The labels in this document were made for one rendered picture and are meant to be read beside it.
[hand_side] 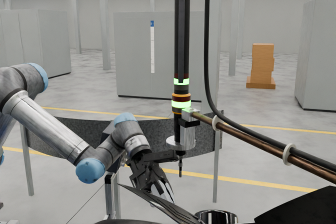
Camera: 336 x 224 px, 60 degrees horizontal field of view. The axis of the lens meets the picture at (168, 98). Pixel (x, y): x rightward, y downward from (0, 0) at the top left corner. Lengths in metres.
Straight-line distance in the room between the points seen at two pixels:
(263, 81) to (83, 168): 8.00
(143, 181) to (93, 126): 1.75
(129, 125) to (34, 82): 0.36
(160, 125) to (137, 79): 4.64
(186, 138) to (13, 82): 0.58
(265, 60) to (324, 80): 2.37
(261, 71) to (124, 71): 3.87
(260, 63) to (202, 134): 6.05
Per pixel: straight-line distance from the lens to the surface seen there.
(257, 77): 8.67
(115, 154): 0.99
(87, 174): 0.90
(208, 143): 2.82
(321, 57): 6.60
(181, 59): 0.63
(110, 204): 1.47
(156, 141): 2.57
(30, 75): 1.09
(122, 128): 0.96
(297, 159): 0.45
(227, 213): 0.82
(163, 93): 6.96
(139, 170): 0.89
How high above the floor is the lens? 1.73
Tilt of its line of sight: 14 degrees down
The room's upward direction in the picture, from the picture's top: straight up
